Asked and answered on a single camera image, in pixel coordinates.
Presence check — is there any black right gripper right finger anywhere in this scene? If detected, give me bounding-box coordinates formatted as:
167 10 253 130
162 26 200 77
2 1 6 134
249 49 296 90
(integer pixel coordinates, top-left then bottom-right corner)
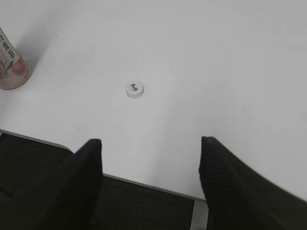
199 137 307 230

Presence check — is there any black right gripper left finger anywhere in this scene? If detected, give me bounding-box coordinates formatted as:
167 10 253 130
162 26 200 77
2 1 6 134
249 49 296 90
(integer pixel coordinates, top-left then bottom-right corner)
0 138 104 230

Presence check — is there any white bottle cap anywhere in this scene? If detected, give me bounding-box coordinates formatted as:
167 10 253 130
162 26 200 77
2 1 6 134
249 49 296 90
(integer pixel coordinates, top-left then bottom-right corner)
125 80 144 99

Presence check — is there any peach oolong tea bottle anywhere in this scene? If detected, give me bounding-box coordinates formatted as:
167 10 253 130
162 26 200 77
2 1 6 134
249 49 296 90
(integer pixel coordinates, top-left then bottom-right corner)
0 29 31 91

